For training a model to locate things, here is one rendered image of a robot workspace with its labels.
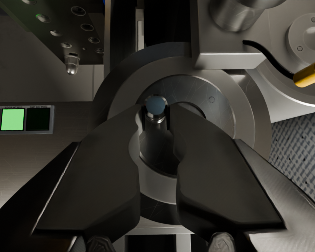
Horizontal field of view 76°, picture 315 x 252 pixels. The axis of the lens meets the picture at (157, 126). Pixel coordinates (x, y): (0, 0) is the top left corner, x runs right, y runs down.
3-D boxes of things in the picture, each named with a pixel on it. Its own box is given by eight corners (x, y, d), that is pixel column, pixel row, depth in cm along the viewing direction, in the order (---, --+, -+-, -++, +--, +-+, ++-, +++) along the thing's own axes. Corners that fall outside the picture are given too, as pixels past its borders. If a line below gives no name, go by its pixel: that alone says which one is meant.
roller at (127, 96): (210, 33, 17) (284, 159, 15) (176, 106, 42) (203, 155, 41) (81, 95, 16) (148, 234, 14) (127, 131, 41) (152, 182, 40)
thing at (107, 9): (112, -83, 19) (109, 107, 17) (135, 46, 43) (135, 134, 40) (106, -83, 19) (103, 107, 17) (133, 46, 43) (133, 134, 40)
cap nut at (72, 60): (76, 54, 49) (76, 72, 48) (82, 61, 53) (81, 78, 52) (61, 54, 49) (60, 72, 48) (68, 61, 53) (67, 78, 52)
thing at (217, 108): (219, 195, 14) (114, 158, 14) (211, 189, 16) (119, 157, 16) (249, 92, 14) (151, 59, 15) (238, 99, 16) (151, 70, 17)
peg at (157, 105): (172, 100, 11) (161, 121, 11) (168, 110, 14) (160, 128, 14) (150, 89, 12) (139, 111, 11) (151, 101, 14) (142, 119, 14)
